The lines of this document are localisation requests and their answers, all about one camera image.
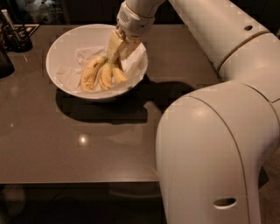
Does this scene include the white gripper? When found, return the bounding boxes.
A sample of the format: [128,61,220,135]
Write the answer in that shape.
[107,1,155,63]

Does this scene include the yellow banana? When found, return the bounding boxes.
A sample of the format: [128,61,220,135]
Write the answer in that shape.
[100,63,112,89]
[112,60,128,84]

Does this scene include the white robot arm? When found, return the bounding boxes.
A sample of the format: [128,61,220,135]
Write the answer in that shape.
[116,0,280,224]

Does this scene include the large spotted banana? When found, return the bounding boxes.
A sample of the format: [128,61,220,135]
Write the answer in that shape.
[80,56,107,91]

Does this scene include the white ceramic bowl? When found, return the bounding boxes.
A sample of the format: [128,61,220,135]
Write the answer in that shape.
[46,24,140,102]

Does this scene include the white paper bowl liner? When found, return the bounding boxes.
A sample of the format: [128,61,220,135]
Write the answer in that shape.
[55,45,148,95]

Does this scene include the dark round pot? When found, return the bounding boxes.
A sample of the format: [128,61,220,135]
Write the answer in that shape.
[0,47,15,78]

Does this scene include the black wire utensil holder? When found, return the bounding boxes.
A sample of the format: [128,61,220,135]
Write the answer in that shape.
[3,24,32,53]

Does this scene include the white utensil handle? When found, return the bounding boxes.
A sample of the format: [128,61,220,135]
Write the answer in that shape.
[1,9,20,44]

